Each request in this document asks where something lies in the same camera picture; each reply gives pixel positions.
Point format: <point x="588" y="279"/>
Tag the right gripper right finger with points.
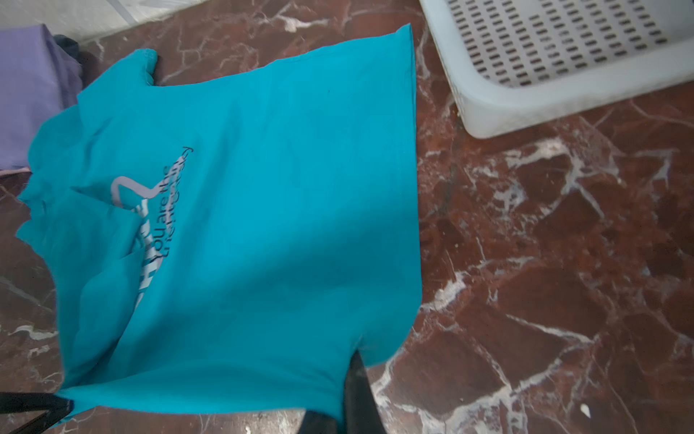
<point x="360" y="411"/>

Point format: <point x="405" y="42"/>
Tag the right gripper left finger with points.
<point x="54" y="409"/>

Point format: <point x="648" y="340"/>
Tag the teal printed t-shirt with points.
<point x="228" y="246"/>

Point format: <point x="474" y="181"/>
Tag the white plastic laundry basket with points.
<point x="514" y="64"/>

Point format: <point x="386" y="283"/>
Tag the folded purple t-shirt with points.
<point x="40" y="77"/>

